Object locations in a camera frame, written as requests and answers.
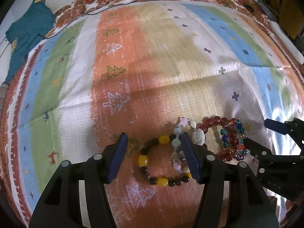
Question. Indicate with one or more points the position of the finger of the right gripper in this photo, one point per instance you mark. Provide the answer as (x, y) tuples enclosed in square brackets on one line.
[(276, 126), (261, 154)]

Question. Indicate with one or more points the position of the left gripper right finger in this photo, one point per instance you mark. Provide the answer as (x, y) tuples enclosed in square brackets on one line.
[(210, 172)]

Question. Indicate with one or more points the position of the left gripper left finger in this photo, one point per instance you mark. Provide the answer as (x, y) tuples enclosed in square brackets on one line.
[(98, 171)]

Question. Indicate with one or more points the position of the striped colourful blanket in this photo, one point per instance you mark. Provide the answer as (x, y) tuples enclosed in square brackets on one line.
[(142, 75)]

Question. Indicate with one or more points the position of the brown striped pillow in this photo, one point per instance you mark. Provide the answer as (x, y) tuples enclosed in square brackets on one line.
[(3, 92)]

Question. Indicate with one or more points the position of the teal knitted sweater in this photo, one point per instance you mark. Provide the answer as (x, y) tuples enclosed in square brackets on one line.
[(26, 33)]

